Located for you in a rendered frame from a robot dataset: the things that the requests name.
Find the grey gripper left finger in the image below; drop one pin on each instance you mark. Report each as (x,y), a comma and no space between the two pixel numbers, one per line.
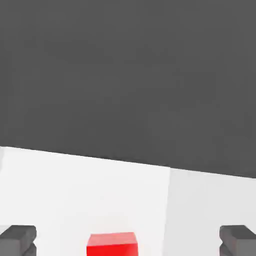
(17,240)

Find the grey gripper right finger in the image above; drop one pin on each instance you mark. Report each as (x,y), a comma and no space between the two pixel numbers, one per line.
(239,241)

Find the small red cube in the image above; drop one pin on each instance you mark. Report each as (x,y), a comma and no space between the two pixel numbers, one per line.
(112,245)

